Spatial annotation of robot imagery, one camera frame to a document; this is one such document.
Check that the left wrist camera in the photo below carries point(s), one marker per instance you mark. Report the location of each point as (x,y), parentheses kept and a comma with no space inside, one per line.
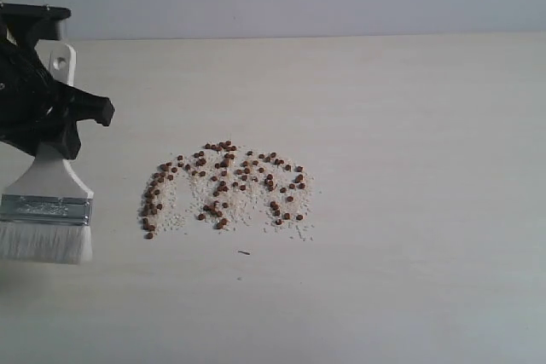
(26,24)

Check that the red beans and rice pile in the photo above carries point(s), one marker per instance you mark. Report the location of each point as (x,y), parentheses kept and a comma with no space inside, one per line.
(228,185)

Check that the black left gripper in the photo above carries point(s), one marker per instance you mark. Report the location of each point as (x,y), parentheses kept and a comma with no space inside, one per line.
(31,100)

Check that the white paint brush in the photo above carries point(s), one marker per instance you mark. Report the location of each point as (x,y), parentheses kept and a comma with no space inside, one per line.
(46,212)

